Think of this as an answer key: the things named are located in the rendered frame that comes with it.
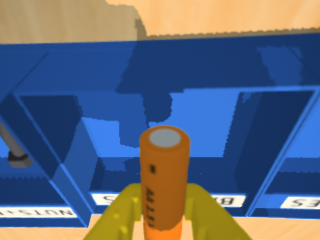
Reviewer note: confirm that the black hex-head bolt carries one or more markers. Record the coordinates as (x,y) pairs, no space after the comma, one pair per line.
(17,157)

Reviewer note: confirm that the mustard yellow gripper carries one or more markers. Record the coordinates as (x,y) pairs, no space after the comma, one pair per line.
(209,220)

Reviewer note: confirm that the orange and brown aa battery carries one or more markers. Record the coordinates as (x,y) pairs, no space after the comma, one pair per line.
(164,158)

